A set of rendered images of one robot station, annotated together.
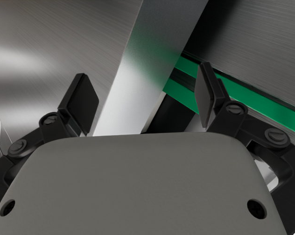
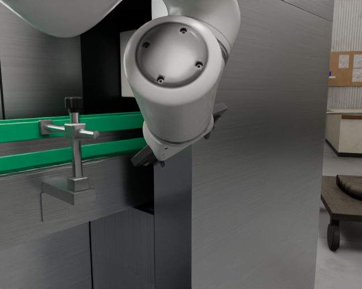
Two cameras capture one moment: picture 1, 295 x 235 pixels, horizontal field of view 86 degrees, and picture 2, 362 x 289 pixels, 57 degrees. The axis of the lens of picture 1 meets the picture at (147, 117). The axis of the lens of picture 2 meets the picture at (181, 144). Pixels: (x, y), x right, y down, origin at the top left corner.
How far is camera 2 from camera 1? 0.48 m
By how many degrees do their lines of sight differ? 37
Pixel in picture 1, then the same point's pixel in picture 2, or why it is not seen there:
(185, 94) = (127, 124)
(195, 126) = (74, 79)
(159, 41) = (174, 157)
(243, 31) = (121, 183)
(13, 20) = (272, 110)
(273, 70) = (94, 174)
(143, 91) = not seen: hidden behind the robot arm
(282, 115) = (67, 153)
